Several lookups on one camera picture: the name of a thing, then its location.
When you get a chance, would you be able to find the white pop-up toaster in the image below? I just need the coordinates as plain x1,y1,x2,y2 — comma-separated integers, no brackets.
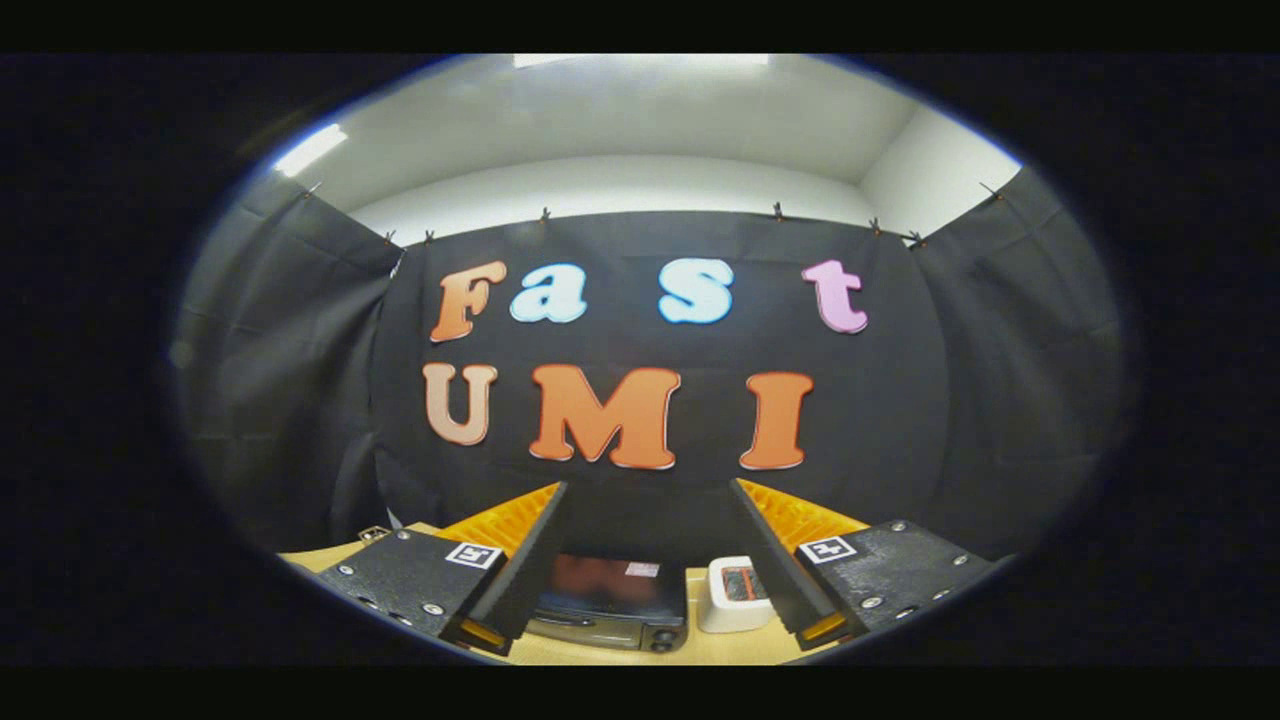
697,556,776,634

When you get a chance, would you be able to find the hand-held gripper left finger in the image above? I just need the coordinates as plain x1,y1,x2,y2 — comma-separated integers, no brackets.
320,482,569,656

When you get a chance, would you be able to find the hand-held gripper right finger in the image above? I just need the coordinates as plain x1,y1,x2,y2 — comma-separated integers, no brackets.
730,478,1011,651

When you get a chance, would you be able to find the black toaster oven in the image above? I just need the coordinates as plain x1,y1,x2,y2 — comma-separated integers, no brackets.
525,553,691,654

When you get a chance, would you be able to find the long ceiling light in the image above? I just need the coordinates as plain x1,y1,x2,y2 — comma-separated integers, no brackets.
274,124,350,179
514,55,771,70

